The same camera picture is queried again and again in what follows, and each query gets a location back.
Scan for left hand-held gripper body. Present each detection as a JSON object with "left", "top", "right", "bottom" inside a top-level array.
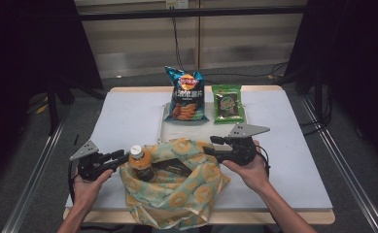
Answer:
[{"left": 69, "top": 139, "right": 120, "bottom": 182}]

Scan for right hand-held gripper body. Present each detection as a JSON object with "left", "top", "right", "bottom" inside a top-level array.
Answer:
[{"left": 217, "top": 123, "right": 271, "bottom": 167}]

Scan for orange juice bottle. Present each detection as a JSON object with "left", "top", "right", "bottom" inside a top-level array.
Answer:
[{"left": 126, "top": 144, "right": 156, "bottom": 183}]

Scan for white plastic tray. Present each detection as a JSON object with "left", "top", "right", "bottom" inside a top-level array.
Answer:
[{"left": 156, "top": 102, "right": 253, "bottom": 145}]

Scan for green snack packet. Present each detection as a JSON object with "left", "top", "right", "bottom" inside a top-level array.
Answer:
[{"left": 211, "top": 83, "right": 246, "bottom": 125}]

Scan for black box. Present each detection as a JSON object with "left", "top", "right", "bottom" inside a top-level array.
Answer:
[{"left": 152, "top": 157, "right": 194, "bottom": 178}]

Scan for blue chip bag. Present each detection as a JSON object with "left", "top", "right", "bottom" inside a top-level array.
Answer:
[{"left": 163, "top": 65, "right": 210, "bottom": 123}]

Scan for orange and green cloth bag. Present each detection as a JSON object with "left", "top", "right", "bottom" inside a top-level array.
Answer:
[{"left": 119, "top": 137, "right": 231, "bottom": 231}]

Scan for person's right hand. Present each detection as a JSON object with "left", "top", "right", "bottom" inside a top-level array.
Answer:
[{"left": 221, "top": 139, "right": 272, "bottom": 195}]

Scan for person's left hand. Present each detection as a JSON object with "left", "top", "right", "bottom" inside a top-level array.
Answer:
[{"left": 72, "top": 168, "right": 115, "bottom": 212}]

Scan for black stand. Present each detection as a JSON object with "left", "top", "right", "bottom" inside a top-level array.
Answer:
[
  {"left": 275, "top": 64, "right": 333, "bottom": 130},
  {"left": 45, "top": 77, "right": 107, "bottom": 135}
]

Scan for black horizontal bar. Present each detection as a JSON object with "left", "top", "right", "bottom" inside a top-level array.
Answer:
[{"left": 78, "top": 4, "right": 307, "bottom": 22}]

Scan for dark curtain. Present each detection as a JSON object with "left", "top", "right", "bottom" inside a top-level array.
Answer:
[
  {"left": 0, "top": 0, "right": 105, "bottom": 195},
  {"left": 282, "top": 0, "right": 378, "bottom": 173}
]

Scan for left hand-held gripper cable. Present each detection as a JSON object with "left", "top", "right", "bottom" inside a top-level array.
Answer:
[{"left": 67, "top": 159, "right": 78, "bottom": 204}]

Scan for metal floor rail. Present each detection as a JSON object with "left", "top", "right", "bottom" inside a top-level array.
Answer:
[
  {"left": 1, "top": 119, "right": 66, "bottom": 233},
  {"left": 299, "top": 96, "right": 378, "bottom": 233}
]

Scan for black floor cables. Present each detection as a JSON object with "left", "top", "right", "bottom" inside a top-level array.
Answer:
[{"left": 299, "top": 93, "right": 335, "bottom": 136}]

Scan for black wall cable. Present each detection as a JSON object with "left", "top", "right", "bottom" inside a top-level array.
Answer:
[{"left": 171, "top": 17, "right": 290, "bottom": 85}]

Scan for white wall socket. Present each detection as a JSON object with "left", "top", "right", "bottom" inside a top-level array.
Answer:
[{"left": 165, "top": 0, "right": 189, "bottom": 10}]

